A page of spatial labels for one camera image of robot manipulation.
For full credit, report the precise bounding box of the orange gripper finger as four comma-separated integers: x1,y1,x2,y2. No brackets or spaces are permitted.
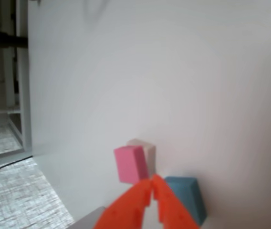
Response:
94,178,154,229
151,174,200,229

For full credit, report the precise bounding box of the blue foam cuboid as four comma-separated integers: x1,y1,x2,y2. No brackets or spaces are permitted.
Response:
164,176,208,227

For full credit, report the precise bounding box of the white cardboard bin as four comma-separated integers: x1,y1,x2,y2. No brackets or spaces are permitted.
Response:
73,206,107,229

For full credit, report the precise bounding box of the pink foam cuboid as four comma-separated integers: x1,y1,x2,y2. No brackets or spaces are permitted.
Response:
113,145,149,184

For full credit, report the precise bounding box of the white foam cuboid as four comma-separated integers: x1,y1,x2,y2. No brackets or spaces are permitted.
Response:
126,138,156,176

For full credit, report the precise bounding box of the beige woven curtain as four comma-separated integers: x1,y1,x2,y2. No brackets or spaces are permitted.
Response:
0,124,75,229

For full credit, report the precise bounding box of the black stand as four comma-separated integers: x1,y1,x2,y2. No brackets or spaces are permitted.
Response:
0,30,28,55

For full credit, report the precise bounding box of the thin black cable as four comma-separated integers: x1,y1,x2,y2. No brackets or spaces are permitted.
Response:
0,156,32,176

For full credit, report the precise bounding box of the white furniture frame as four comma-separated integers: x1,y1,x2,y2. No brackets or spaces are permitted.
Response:
3,0,32,156

